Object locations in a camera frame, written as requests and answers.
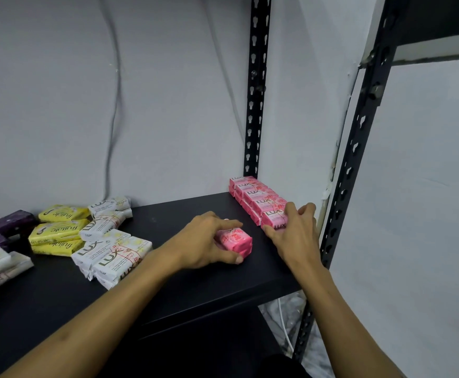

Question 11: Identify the person's left hand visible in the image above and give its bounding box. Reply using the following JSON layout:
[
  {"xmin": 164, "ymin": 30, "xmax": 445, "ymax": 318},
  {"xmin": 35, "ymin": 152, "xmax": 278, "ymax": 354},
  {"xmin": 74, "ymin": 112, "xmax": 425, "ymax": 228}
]
[{"xmin": 170, "ymin": 211, "xmax": 245, "ymax": 271}]

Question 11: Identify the person's right hand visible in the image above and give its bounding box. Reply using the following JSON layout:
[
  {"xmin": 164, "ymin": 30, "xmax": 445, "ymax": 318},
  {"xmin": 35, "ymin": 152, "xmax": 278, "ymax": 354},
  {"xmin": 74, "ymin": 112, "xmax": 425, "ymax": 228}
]
[{"xmin": 261, "ymin": 202, "xmax": 327, "ymax": 274}]

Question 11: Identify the row of pink soap packets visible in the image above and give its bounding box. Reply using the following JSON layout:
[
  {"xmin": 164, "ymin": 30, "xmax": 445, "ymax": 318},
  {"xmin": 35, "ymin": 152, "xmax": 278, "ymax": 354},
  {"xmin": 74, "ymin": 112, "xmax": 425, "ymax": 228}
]
[{"xmin": 229, "ymin": 176, "xmax": 290, "ymax": 230}]

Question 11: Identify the person's right forearm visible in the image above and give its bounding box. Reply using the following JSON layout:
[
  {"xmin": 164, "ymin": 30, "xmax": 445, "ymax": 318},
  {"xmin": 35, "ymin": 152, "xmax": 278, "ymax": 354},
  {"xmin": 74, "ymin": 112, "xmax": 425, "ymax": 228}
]
[{"xmin": 291, "ymin": 264, "xmax": 407, "ymax": 378}]

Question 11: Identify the person's left forearm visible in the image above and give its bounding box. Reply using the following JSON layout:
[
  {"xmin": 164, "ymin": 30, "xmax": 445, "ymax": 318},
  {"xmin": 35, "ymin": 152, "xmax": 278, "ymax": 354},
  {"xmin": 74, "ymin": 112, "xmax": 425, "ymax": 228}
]
[{"xmin": 0, "ymin": 243, "xmax": 183, "ymax": 378}]

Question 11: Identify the black shelf board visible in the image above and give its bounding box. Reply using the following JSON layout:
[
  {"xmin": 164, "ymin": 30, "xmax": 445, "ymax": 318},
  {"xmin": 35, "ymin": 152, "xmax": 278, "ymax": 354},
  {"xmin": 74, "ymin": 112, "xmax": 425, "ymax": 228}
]
[
  {"xmin": 0, "ymin": 191, "xmax": 302, "ymax": 378},
  {"xmin": 358, "ymin": 0, "xmax": 459, "ymax": 70}
]

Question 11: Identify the black slotted metal upright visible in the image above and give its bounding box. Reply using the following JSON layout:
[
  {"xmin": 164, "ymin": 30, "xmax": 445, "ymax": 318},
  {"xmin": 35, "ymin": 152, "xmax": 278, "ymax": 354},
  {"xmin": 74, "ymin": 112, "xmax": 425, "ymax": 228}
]
[
  {"xmin": 243, "ymin": 0, "xmax": 273, "ymax": 179},
  {"xmin": 292, "ymin": 0, "xmax": 402, "ymax": 363}
]

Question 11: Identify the pile of white soap packets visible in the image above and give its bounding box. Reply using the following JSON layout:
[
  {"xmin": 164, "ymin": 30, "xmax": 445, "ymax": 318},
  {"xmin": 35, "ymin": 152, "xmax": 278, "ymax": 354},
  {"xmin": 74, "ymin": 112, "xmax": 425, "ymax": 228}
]
[{"xmin": 71, "ymin": 196, "xmax": 153, "ymax": 291}]

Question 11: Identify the clear plastic sheet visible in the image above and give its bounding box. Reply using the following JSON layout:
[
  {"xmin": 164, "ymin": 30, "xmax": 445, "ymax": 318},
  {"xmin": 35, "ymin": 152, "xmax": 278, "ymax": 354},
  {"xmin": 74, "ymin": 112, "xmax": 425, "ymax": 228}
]
[{"xmin": 259, "ymin": 290, "xmax": 334, "ymax": 378}]

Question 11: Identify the yellow soap packet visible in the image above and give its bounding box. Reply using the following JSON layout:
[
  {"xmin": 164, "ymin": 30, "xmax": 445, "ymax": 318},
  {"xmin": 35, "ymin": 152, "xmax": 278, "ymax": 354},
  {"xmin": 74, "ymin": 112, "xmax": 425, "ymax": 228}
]
[
  {"xmin": 38, "ymin": 204, "xmax": 91, "ymax": 223},
  {"xmin": 28, "ymin": 219, "xmax": 91, "ymax": 246},
  {"xmin": 30, "ymin": 239, "xmax": 85, "ymax": 257}
]

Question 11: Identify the white cable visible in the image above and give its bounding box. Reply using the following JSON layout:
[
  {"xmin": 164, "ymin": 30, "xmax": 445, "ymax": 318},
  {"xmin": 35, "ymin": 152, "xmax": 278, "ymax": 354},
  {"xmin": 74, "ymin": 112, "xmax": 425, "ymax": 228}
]
[{"xmin": 277, "ymin": 298, "xmax": 295, "ymax": 355}]

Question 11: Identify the grey wall cable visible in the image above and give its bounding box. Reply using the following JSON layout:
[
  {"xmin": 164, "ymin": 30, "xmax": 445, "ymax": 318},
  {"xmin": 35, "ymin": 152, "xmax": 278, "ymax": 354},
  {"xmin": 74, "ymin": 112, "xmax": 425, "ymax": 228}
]
[{"xmin": 96, "ymin": 0, "xmax": 123, "ymax": 202}]

